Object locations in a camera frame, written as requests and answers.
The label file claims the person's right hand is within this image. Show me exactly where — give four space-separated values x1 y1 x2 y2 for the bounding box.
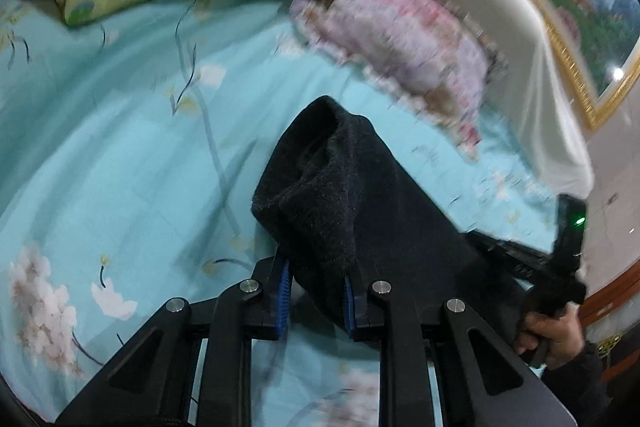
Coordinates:
515 302 586 370

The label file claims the light blue floral bed sheet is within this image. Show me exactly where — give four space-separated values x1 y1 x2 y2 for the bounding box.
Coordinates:
0 0 561 427

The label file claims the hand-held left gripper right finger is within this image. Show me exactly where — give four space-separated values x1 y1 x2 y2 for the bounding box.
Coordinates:
343 274 576 427

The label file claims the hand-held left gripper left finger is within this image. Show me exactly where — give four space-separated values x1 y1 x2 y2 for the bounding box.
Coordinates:
55 255 292 427

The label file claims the person's right forearm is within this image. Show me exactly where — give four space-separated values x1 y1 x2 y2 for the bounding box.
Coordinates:
542 342 616 427

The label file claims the pink floral pillow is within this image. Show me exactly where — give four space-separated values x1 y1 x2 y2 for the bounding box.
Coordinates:
290 0 506 158

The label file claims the black towel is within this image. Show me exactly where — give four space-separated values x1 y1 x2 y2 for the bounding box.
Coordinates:
251 95 531 358

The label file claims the white headboard cover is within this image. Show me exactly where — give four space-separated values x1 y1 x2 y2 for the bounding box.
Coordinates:
360 0 596 198

